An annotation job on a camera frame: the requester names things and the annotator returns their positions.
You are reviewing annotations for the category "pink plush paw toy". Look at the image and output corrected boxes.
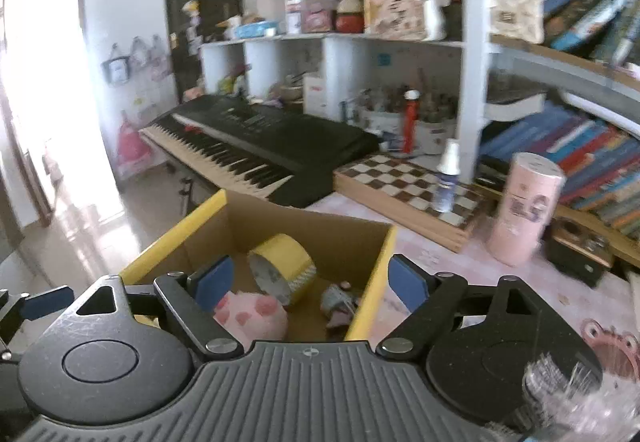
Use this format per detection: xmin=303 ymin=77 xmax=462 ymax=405
xmin=213 ymin=291 xmax=288 ymax=349

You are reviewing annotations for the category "yellow tape roll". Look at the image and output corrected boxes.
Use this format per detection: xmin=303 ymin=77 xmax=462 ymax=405
xmin=247 ymin=234 xmax=317 ymax=306

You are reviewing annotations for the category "yellow cardboard box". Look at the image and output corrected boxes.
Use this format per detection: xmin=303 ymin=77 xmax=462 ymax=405
xmin=118 ymin=188 xmax=399 ymax=342

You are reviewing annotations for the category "wooden chess board box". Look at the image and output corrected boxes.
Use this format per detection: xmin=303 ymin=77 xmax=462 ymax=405
xmin=333 ymin=153 xmax=488 ymax=252

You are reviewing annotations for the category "white spray bottle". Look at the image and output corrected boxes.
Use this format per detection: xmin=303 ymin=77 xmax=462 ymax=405
xmin=432 ymin=139 xmax=460 ymax=213

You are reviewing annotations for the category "pink cylindrical canister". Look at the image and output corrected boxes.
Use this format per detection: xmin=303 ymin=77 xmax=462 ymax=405
xmin=487 ymin=153 xmax=565 ymax=267

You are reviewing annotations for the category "pink cartoon desk mat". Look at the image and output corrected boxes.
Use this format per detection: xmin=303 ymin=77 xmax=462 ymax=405
xmin=551 ymin=272 xmax=639 ymax=382

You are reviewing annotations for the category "black electronic keyboard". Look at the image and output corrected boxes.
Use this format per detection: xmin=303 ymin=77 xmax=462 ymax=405
xmin=140 ymin=95 xmax=378 ymax=208

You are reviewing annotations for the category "red bottle with white cap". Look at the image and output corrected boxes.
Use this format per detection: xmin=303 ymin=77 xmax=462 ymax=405
xmin=402 ymin=90 xmax=420 ymax=156

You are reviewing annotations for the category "white bookshelf unit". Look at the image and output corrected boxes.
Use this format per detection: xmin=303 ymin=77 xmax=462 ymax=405
xmin=199 ymin=0 xmax=640 ymax=233

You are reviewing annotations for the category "cream quilted handbag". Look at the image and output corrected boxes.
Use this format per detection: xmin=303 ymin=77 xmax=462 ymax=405
xmin=489 ymin=0 xmax=544 ymax=44

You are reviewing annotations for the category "floral house figurine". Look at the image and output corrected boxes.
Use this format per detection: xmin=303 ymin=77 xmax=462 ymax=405
xmin=363 ymin=0 xmax=451 ymax=42

